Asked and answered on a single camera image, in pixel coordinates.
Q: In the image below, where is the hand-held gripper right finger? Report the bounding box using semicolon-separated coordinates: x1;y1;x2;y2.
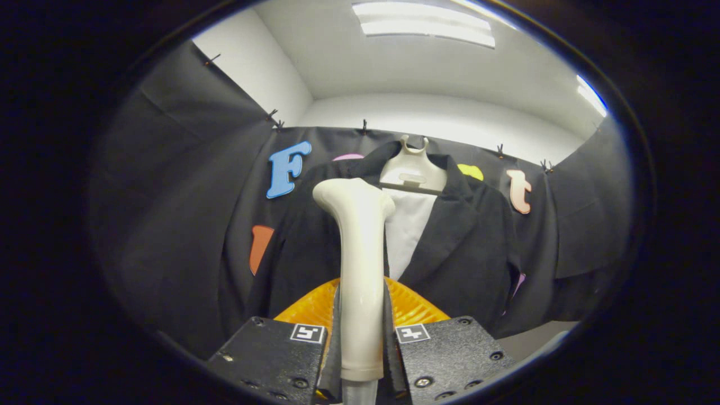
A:
384;276;515;405

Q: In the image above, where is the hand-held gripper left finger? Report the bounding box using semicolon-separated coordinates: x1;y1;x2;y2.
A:
207;277;343;405

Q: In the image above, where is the black blazer jacket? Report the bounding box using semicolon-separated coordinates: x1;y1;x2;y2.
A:
245;141;524;338

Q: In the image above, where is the white garment steamer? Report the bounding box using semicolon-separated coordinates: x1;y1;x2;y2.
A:
313;178;396;405

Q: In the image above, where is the white shirt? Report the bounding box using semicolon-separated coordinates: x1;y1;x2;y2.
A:
384;188;438;282

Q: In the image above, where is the white steamer hanger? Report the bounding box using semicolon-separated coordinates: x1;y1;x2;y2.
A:
379;135;448;196

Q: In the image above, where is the grey and beige cabinet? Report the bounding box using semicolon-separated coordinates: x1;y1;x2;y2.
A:
498;321;578;361

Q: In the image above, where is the black backdrop cloth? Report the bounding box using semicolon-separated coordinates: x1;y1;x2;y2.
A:
93;42;633;361

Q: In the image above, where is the row of black clips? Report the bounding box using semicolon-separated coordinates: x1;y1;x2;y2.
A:
204;52;555;174

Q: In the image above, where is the narrow ceiling light panel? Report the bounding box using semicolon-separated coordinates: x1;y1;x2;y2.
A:
576;74;609;118

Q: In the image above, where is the large ceiling light panel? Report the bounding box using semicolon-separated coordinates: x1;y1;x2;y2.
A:
352;1;496;49

